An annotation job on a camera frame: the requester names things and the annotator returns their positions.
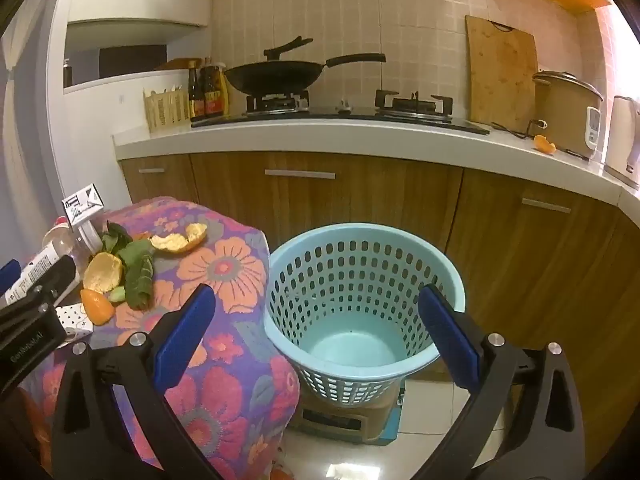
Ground clear plastic bottle red cap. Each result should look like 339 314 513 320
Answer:
0 216 81 311

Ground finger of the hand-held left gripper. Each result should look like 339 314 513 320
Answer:
0 259 22 296
0 255 82 331

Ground white curved partition shelf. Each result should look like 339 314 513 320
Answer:
47 0 213 241

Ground wicker basket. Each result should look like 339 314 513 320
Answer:
143 85 192 134

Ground floral printed cloth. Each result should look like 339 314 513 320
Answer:
20 197 302 480

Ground bread roll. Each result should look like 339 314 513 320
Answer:
80 288 116 326

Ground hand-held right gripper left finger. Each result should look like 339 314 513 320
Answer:
50 282 223 480

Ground silver crumpled wrapper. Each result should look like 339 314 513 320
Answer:
54 304 94 343

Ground black power cable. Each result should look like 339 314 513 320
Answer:
490 119 547 142

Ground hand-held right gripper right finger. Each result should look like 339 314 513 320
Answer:
415 282 586 480

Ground white electric kettle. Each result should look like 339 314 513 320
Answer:
602 95 640 191

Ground dark green leaf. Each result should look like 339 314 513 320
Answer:
101 221 134 254

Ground beige rice cooker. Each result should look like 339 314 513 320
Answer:
531 70 605 162

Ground red label sauce bottle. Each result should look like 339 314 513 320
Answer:
199 57 224 119

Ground white printed carton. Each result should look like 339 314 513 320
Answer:
61 182 106 227

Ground yellow oil bottle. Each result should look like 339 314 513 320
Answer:
215 62 233 117

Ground black wok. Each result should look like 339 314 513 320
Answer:
222 36 387 97

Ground light blue perforated plastic basket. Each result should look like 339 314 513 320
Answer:
263 223 467 407

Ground dark soy sauce bottle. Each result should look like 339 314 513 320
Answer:
187 60 202 122

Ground wooden kitchen cabinet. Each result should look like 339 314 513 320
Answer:
117 152 640 411

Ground black glass gas cooktop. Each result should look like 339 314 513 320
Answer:
190 102 492 136

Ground cardboard box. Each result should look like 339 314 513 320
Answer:
287 380 407 448

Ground wooden cutting board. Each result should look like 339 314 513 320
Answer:
465 14 542 133

